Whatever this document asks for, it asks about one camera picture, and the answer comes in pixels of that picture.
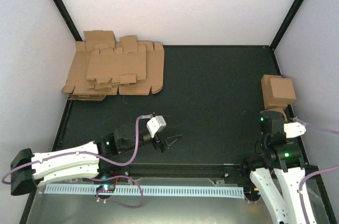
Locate right controller circuit board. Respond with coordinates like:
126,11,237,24
244,185,261,197

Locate black frame post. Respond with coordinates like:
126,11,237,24
52,0,82,41
270,0,304,51

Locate controller circuit board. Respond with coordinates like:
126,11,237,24
96,184,115,193
244,185,261,197

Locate stack of flat cardboard blanks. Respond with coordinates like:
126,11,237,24
61,30,165,101

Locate light blue slotted cable duct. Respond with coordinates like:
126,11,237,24
44,184,245,199

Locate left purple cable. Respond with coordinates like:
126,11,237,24
1,113,157,208

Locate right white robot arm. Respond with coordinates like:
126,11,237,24
240,110,317,223

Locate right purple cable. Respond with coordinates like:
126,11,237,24
245,119,339,224

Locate left black frame post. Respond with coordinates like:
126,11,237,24
52,0,82,41

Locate purple cable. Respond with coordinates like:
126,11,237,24
245,119,339,224
1,113,157,208

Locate left controller circuit board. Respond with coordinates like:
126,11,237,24
96,184,115,193

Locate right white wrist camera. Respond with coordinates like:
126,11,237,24
283,122,306,139

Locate cardboard box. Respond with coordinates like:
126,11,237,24
268,107,288,123
269,78,297,105
261,75,287,110

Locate right black frame post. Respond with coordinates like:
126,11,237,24
270,0,304,51

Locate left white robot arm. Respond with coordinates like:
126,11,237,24
9,123,182,196

